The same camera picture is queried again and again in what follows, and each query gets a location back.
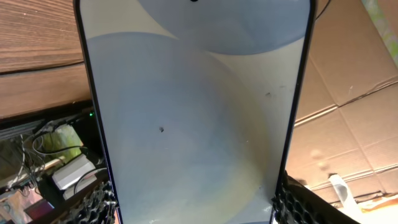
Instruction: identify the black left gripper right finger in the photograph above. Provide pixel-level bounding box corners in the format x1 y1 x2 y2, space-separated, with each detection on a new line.
272 171 359 224

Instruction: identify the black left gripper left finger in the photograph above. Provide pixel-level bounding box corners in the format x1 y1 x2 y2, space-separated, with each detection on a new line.
58 181 119 224

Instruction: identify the blue Samsung Galaxy smartphone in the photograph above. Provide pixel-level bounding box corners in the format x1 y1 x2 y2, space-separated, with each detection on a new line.
73 0 317 224

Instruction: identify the white box under table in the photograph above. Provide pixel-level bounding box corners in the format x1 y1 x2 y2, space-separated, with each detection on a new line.
52 154 95 190

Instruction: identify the brown cardboard backdrop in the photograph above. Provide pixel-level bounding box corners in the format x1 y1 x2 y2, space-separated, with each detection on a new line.
286 0 397 203

